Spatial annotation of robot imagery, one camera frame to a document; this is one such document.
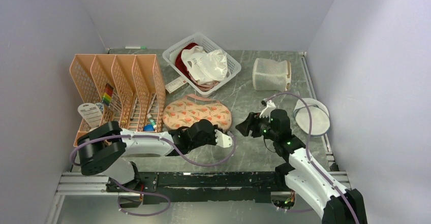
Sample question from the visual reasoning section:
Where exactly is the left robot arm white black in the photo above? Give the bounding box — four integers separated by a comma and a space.
72, 119, 233, 191

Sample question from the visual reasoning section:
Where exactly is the small white red box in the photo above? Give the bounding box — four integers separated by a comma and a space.
165, 76, 189, 94

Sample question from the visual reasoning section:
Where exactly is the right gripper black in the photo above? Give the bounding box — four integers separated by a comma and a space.
235, 111, 278, 141

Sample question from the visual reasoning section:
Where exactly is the rainbow colour swatch card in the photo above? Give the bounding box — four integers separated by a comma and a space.
101, 83, 114, 107

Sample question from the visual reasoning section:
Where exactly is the white satin garment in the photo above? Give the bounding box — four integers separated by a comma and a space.
180, 46, 229, 85

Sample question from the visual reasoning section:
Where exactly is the white green marker pen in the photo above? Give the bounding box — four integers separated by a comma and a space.
124, 46, 147, 50

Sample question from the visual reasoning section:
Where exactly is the orange plastic file organizer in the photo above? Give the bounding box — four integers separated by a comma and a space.
70, 54, 166, 133

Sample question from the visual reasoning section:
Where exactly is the floral mesh laundry bag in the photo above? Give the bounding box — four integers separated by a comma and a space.
162, 94, 232, 131

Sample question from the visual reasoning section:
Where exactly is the blue bottle cap item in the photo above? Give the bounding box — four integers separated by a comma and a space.
143, 113, 157, 132

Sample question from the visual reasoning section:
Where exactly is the white plastic laundry basket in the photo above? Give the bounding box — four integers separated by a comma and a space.
162, 33, 241, 98

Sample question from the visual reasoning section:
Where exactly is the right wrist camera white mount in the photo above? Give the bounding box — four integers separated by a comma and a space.
259, 100, 276, 118

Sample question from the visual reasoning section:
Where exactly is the left wrist camera silver box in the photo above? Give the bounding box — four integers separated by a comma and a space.
214, 130, 233, 148

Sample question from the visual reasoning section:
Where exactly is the red velvet garment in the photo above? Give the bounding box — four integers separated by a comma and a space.
175, 43, 198, 79

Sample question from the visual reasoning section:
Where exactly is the cylindrical white mesh laundry bag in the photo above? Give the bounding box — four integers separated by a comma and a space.
252, 58, 292, 92

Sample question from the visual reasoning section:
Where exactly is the pink beige bra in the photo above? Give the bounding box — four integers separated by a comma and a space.
192, 81, 220, 92

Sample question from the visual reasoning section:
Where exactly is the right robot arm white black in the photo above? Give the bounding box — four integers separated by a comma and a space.
235, 109, 367, 223

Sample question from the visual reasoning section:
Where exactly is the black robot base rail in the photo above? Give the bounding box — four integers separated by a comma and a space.
106, 171, 296, 209

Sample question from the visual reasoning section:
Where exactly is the base purple cable loop left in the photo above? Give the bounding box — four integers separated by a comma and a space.
111, 178, 173, 217

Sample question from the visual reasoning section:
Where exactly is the white paper tag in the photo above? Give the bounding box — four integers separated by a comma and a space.
77, 103, 103, 129

